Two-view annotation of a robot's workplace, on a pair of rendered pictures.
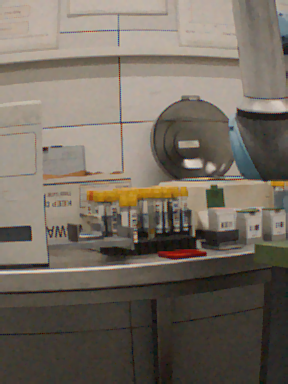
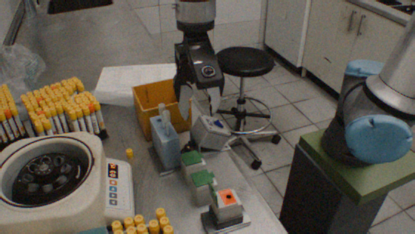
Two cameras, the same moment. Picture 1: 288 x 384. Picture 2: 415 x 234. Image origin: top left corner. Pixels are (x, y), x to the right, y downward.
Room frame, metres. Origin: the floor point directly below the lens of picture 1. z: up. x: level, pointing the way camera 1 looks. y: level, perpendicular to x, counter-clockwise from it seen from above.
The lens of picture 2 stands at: (1.96, 0.26, 1.43)
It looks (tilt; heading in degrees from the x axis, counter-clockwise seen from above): 36 degrees down; 271
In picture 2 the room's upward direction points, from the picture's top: straight up
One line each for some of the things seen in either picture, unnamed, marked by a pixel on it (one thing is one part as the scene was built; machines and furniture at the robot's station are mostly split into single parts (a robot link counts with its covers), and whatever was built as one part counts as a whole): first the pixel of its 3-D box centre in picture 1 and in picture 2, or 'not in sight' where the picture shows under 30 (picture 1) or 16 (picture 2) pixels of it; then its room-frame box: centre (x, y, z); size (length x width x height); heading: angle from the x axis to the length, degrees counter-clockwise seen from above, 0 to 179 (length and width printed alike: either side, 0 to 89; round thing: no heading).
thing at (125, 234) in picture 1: (74, 237); not in sight; (1.79, 0.13, 0.92); 0.21 x 0.07 x 0.05; 113
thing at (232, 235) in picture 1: (222, 238); (225, 215); (1.93, -0.15, 0.89); 0.09 x 0.05 x 0.04; 21
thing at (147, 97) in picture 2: not in sight; (161, 108); (2.10, -0.48, 0.93); 0.13 x 0.13 x 0.10; 25
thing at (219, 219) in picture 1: (221, 224); (225, 207); (1.93, -0.15, 0.92); 0.05 x 0.04 x 0.06; 21
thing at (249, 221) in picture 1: (249, 226); (203, 187); (1.98, -0.21, 0.91); 0.05 x 0.04 x 0.07; 23
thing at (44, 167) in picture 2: not in sight; (48, 178); (2.29, -0.16, 0.97); 0.15 x 0.15 x 0.07
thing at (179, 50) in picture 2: not in sight; (195, 48); (2.00, -0.33, 1.17); 0.09 x 0.08 x 0.12; 106
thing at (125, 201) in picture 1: (147, 222); not in sight; (1.94, 0.00, 0.93); 0.17 x 0.09 x 0.11; 113
